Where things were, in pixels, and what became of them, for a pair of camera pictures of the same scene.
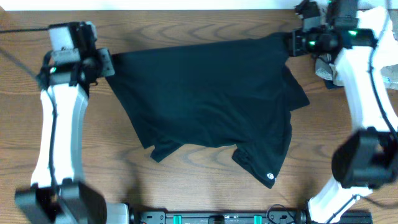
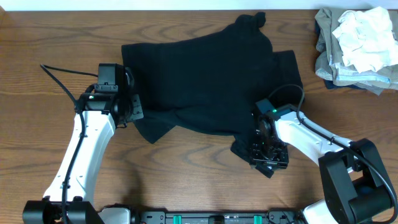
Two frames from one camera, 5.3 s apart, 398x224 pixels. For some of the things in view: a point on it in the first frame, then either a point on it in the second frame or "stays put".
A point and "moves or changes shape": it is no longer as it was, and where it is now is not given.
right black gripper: (294, 44) to (254, 155)
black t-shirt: (240, 94) moves or changes shape
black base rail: (250, 217) stays put
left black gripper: (103, 55) to (138, 110)
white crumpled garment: (385, 52) stays put
